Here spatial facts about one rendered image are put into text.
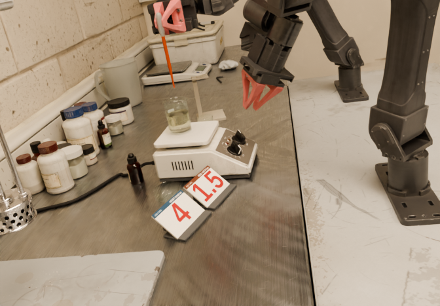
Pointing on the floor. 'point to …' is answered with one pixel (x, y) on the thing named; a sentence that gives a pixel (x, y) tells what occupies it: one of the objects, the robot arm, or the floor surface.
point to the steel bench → (282, 175)
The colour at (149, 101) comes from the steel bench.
